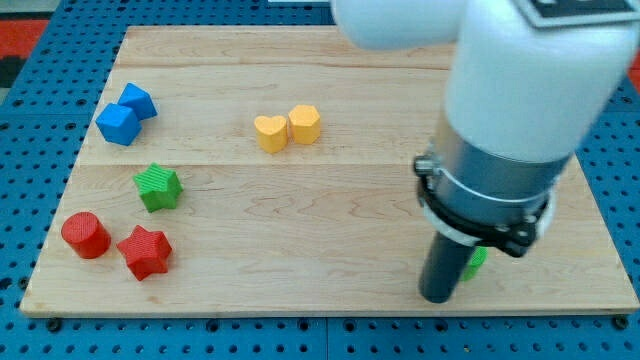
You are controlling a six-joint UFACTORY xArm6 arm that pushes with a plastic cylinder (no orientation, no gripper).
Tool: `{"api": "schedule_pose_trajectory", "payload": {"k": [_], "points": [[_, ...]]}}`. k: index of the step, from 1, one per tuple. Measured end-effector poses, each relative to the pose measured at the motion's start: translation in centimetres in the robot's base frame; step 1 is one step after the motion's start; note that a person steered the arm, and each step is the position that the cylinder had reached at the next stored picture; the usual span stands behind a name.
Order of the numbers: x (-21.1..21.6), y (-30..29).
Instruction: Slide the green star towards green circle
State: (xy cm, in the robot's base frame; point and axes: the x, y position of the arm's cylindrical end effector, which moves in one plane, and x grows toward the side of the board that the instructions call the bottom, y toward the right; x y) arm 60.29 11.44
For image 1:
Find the blue cube block front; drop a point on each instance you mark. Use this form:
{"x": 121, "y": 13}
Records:
{"x": 118, "y": 124}

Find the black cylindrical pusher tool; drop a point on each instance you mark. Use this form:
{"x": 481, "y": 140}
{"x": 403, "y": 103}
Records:
{"x": 443, "y": 268}

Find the red cylinder block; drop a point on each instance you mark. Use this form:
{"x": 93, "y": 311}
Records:
{"x": 86, "y": 235}

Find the blue cube block rear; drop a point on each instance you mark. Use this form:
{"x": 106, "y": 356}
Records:
{"x": 138, "y": 100}

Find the yellow heart block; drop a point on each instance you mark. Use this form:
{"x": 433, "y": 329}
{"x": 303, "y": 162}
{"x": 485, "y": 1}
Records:
{"x": 271, "y": 133}

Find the green star block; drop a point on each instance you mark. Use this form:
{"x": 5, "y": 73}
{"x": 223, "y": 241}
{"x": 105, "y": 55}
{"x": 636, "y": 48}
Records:
{"x": 158, "y": 187}

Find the green circle block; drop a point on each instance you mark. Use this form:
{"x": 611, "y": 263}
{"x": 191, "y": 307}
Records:
{"x": 474, "y": 264}

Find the red star block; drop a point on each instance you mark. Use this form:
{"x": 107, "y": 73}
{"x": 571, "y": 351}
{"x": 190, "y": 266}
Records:
{"x": 145, "y": 252}

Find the yellow hexagon block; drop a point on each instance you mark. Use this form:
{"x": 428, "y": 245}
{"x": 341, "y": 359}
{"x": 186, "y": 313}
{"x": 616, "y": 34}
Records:
{"x": 305, "y": 124}

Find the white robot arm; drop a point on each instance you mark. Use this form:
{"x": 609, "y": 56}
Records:
{"x": 528, "y": 80}

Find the wooden board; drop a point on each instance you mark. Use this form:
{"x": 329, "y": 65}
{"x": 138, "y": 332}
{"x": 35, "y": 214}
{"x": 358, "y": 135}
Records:
{"x": 327, "y": 229}

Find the blue cube block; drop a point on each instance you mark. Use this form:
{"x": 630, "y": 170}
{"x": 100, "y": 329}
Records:
{"x": 138, "y": 100}
{"x": 118, "y": 124}

